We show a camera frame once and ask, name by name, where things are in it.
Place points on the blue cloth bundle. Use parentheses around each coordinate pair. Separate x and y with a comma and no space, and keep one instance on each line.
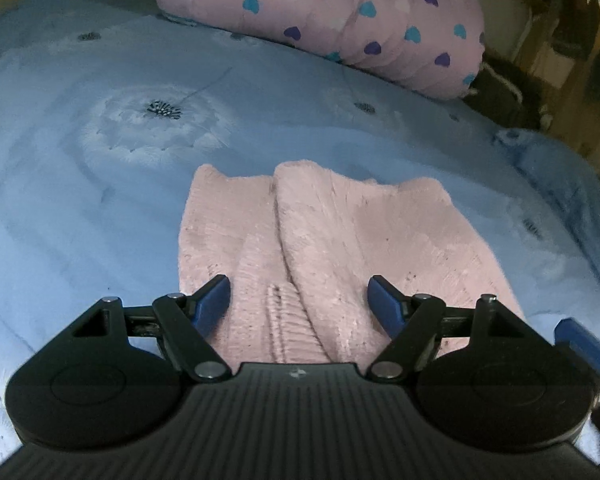
(570,180)

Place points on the blue floral bed sheet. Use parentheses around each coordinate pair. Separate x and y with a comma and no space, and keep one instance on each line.
(105,200)

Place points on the dark bag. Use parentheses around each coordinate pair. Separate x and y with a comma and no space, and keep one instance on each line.
(505,95)

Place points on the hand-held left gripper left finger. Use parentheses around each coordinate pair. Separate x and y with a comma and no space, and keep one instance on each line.
(214,305)

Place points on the pink knitted sweater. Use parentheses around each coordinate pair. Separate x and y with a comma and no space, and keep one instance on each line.
(330,240)

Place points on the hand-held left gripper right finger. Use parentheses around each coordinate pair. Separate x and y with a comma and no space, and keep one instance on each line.
(385,302)

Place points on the pink heart-print rolled blanket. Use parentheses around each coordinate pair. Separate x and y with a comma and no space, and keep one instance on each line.
(360,15)

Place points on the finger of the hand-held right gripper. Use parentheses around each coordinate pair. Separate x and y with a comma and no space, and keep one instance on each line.
(580,345)

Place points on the wooden furniture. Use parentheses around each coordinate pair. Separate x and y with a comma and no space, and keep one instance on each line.
(580,70)

